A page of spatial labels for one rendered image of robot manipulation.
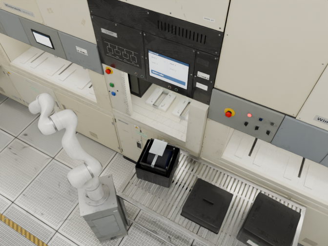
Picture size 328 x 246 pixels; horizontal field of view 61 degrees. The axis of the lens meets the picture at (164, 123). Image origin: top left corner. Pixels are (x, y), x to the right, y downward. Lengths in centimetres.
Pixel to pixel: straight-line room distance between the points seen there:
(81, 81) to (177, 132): 113
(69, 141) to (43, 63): 160
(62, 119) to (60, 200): 158
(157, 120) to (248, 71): 109
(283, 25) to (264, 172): 123
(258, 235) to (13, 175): 262
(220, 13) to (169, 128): 122
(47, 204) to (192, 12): 243
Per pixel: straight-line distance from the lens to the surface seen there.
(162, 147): 201
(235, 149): 232
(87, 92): 277
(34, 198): 329
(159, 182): 217
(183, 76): 177
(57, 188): 325
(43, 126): 174
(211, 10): 146
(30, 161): 355
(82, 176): 188
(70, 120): 174
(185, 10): 152
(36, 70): 318
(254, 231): 192
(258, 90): 164
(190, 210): 205
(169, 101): 252
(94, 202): 222
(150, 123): 241
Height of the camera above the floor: 278
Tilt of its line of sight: 52 degrees down
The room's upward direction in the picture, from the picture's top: straight up
